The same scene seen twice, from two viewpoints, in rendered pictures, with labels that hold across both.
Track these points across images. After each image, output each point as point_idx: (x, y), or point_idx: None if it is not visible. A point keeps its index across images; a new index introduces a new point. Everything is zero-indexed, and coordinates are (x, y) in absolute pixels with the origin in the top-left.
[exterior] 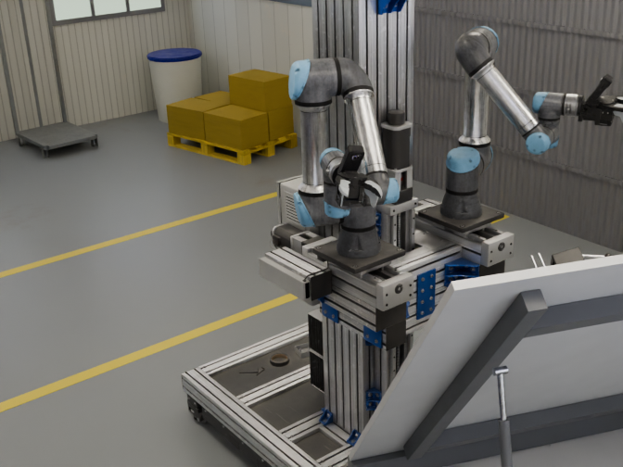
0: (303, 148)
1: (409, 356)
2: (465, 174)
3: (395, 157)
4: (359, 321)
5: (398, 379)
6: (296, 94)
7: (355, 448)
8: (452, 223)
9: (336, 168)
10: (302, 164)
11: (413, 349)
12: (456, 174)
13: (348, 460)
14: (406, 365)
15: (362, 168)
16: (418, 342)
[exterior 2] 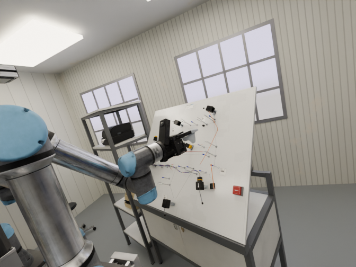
0: (59, 214)
1: (253, 126)
2: (14, 234)
3: (4, 238)
4: None
5: (252, 142)
6: (45, 139)
7: (247, 225)
8: (39, 262)
9: (161, 143)
10: (62, 238)
11: (254, 122)
12: (9, 239)
13: (245, 248)
14: (253, 131)
15: (116, 172)
16: (254, 116)
